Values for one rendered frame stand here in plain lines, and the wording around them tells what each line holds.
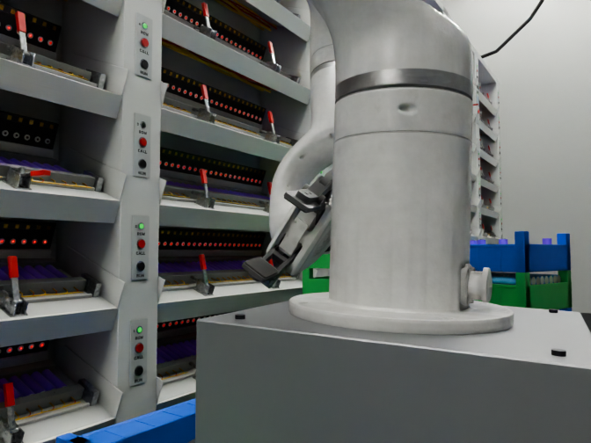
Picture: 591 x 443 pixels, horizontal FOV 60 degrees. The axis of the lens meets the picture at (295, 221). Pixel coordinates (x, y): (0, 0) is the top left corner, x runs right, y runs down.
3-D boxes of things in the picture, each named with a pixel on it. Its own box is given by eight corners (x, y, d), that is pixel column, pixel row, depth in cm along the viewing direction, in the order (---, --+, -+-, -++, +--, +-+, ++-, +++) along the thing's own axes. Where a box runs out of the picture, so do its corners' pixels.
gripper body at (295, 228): (367, 207, 68) (343, 214, 58) (326, 269, 71) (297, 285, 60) (321, 177, 70) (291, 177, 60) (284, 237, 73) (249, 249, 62)
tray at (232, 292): (308, 300, 153) (322, 257, 152) (151, 323, 102) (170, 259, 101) (257, 273, 164) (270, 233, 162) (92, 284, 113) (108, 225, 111)
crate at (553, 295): (572, 307, 111) (571, 270, 111) (526, 314, 98) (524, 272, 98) (452, 297, 134) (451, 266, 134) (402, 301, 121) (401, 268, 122)
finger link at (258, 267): (288, 267, 61) (266, 278, 55) (275, 288, 62) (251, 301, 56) (268, 252, 62) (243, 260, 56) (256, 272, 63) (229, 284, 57)
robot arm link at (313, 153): (265, 80, 89) (259, 243, 77) (353, 54, 83) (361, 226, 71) (286, 108, 97) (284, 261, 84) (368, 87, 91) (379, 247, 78)
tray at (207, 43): (308, 105, 157) (322, 61, 155) (156, 34, 106) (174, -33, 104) (258, 91, 167) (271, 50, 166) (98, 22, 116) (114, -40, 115)
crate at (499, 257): (571, 270, 111) (570, 233, 111) (524, 272, 98) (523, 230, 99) (451, 266, 134) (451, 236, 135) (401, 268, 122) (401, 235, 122)
